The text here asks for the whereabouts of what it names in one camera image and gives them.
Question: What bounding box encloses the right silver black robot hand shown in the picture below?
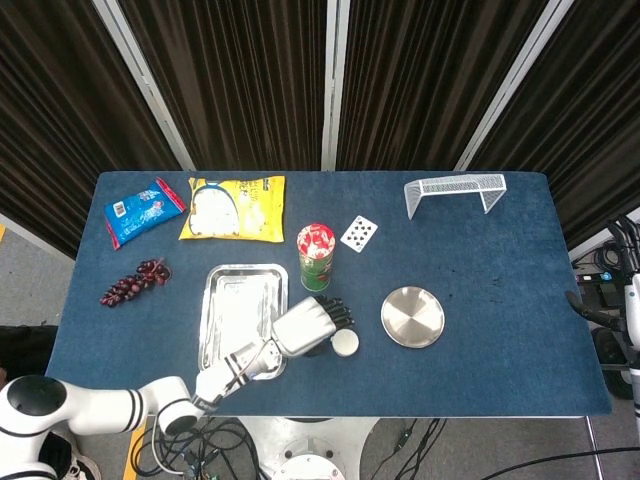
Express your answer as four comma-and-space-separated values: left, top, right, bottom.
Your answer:
564, 215, 640, 351

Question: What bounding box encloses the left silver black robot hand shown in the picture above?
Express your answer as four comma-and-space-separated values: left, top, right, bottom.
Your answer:
272, 294, 357, 359

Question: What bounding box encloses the small white jar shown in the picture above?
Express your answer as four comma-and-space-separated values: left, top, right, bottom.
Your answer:
329, 328, 360, 357

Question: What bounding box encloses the red green can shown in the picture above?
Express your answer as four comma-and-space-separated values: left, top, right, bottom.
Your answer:
296, 222, 336, 292

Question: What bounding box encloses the rectangular stainless steel tray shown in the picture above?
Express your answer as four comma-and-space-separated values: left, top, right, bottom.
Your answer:
198, 263, 290, 374

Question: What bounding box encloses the round stainless steel plate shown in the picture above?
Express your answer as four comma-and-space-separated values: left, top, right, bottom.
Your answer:
380, 285, 446, 350

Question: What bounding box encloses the nine of spades card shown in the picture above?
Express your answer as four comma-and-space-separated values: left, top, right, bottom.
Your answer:
339, 214, 380, 254

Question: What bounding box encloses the blue fabric table cover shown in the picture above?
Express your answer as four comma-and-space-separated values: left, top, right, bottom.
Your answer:
44, 170, 614, 419

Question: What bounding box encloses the yellow snack bag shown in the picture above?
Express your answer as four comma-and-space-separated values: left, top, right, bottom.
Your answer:
178, 174, 287, 244

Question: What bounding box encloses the dark red grape bunch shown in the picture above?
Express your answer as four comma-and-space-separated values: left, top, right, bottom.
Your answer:
99, 257, 173, 307

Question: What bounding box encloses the dark brown pleated curtain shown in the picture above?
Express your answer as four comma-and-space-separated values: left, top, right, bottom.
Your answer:
0, 0, 182, 257
468, 0, 640, 251
118, 0, 332, 171
338, 0, 557, 171

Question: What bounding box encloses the blue snack bag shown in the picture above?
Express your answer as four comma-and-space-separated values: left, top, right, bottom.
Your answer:
103, 176, 187, 251

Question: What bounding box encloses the black and white shoe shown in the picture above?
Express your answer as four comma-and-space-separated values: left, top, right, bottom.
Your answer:
64, 446, 102, 480

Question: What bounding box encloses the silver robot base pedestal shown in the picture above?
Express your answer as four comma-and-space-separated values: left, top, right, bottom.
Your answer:
238, 417, 377, 480

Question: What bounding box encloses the black floor cable tangle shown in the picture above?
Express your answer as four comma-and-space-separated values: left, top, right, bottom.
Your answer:
132, 418, 264, 480

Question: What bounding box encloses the black cable with adapter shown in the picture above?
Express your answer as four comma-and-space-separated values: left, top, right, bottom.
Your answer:
389, 417, 447, 480

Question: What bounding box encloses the white wire mesh goal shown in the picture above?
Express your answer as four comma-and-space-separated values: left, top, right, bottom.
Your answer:
403, 173, 508, 220

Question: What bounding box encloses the white partition post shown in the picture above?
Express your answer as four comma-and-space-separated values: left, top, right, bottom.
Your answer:
453, 0, 579, 171
319, 0, 351, 171
92, 0, 196, 171

